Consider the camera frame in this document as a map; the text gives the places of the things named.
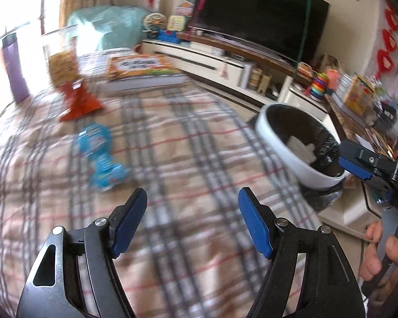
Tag red snack bag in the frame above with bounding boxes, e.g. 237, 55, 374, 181
60, 79, 103, 121

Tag teal covered armchair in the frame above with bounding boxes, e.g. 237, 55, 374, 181
67, 5, 153, 52

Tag black flat television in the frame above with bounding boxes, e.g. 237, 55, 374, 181
189, 0, 330, 65

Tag silver foil sheet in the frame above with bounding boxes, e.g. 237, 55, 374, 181
302, 179, 347, 213

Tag white television cabinet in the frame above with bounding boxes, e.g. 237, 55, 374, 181
141, 38, 329, 120

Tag person's right hand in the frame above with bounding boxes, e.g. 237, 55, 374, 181
358, 221, 398, 282

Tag purple bottle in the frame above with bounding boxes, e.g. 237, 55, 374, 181
2, 33, 30, 103

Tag white crumpled tissue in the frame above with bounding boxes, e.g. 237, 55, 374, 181
286, 135, 319, 165

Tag clear snack jar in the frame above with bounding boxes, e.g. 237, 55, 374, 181
41, 26, 82, 88

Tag brown marble top cabinet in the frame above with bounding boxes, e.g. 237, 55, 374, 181
318, 99, 398, 239

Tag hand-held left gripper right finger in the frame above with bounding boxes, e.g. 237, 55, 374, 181
238, 187, 367, 318

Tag rainbow stacking ring toy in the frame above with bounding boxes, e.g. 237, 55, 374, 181
310, 72, 330, 101

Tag blue snack wrapper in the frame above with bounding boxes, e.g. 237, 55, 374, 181
75, 123, 131, 193

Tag beige perforated rack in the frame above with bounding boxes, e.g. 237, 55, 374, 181
257, 74, 272, 95

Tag beige patterned curtain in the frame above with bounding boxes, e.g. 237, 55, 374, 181
58, 0, 97, 30

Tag blue plastic toy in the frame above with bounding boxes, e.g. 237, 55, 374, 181
157, 30, 181, 43

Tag small white fan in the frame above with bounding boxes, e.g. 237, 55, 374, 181
142, 13, 168, 35

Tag sliding glass door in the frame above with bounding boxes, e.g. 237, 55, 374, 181
0, 0, 63, 47

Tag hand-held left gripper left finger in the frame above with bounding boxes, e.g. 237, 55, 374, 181
16, 187, 148, 318

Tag white trash can black liner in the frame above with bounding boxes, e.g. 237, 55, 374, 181
255, 103, 347, 191

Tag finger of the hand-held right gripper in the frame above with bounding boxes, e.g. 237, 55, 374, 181
361, 174, 395, 204
338, 139, 397, 181

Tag large orange picture book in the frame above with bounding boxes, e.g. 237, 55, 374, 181
96, 53, 186, 91

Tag red paper wall decorations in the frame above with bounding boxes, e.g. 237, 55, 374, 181
375, 5, 398, 78

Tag yellow picture box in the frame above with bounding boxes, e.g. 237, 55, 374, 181
343, 74, 379, 115

